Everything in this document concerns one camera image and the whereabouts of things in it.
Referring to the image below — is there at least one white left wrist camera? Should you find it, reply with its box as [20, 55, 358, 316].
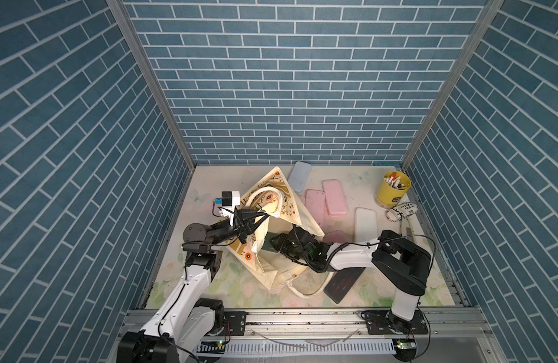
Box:
[212, 191, 241, 226]

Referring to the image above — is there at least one white pencil case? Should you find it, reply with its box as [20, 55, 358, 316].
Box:
[354, 208, 379, 244]

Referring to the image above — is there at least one dark green case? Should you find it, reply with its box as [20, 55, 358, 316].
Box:
[261, 232, 284, 253]

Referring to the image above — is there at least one rounded pink pouch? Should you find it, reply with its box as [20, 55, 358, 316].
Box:
[322, 230, 353, 244]

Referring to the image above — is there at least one black pencil case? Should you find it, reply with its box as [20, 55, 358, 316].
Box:
[324, 268, 365, 304]

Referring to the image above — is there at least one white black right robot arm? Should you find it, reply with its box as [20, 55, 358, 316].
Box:
[270, 225, 433, 334]

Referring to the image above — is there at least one pink pencil case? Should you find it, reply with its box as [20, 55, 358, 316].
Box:
[305, 189, 325, 226]
[322, 179, 349, 216]

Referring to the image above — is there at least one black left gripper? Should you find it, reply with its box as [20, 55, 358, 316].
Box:
[206, 212, 268, 250]

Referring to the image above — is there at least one black corrugated cable conduit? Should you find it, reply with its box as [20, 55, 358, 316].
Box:
[287, 224, 384, 274]

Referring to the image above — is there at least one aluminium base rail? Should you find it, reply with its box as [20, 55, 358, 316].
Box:
[110, 299, 505, 362]

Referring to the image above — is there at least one yellow pen cup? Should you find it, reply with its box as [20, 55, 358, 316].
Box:
[375, 171, 411, 208]

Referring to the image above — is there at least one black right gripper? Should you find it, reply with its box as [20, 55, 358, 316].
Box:
[269, 233, 312, 263]

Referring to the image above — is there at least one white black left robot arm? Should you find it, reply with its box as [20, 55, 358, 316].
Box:
[117, 208, 269, 362]

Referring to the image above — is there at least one floral cream canvas bag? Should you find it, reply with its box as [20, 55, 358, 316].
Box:
[227, 166, 333, 299]

